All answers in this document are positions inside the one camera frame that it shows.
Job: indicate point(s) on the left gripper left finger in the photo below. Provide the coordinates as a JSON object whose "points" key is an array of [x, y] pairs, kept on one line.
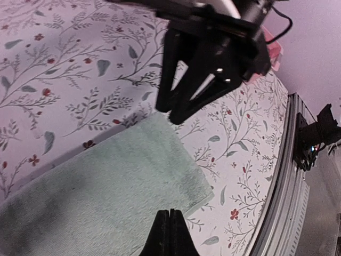
{"points": [[158, 240]]}

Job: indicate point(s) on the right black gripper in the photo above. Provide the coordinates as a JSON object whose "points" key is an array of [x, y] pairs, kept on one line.
{"points": [[224, 44]]}

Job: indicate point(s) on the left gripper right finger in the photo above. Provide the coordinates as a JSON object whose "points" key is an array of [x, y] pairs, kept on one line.
{"points": [[180, 242]]}

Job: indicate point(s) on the light green towel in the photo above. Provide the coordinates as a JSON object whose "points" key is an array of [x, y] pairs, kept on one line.
{"points": [[103, 201]]}

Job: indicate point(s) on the pink towel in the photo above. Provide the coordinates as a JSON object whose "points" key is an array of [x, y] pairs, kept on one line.
{"points": [[275, 50]]}

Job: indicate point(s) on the aluminium front rail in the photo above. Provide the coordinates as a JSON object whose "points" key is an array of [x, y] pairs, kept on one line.
{"points": [[301, 215]]}

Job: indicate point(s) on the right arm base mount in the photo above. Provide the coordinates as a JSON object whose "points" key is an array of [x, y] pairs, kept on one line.
{"points": [[312, 138]]}

